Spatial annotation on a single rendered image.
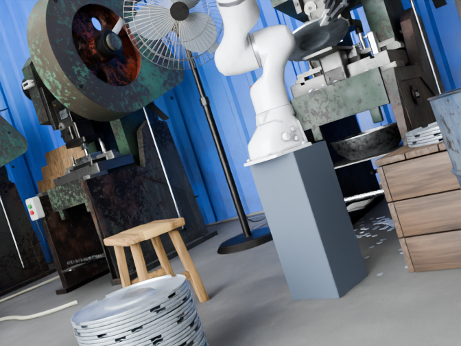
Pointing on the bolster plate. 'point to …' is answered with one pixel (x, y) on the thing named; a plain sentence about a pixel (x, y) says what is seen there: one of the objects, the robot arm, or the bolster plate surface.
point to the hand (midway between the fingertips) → (326, 17)
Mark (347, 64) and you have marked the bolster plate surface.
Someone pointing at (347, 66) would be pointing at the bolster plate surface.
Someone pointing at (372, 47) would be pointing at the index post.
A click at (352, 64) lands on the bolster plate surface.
